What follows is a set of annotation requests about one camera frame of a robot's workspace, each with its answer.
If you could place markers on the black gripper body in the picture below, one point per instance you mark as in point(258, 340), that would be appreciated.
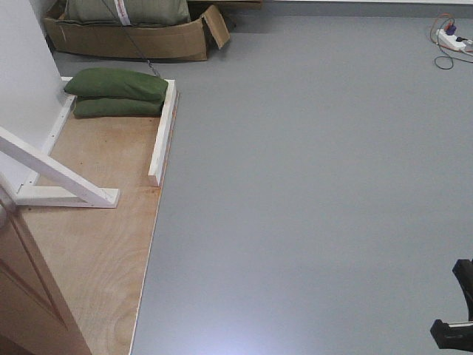
point(457, 335)

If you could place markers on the brown wooden door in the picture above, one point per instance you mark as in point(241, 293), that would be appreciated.
point(35, 318)

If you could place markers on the white power strip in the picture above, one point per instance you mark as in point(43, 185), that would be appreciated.
point(449, 41)

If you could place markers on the plywood floor platform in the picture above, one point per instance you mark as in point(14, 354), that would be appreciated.
point(99, 257)

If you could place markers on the open flat cardboard box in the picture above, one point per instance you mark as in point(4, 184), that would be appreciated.
point(184, 42)

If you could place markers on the lower green sandbag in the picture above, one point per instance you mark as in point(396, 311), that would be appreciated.
point(116, 107)

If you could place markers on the grey-green woven sack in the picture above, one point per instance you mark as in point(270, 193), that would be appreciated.
point(160, 13)

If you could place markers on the white wooden edge rail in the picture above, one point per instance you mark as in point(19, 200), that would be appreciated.
point(156, 167)

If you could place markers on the white wooden brace frame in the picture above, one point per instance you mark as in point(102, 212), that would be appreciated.
point(50, 182)

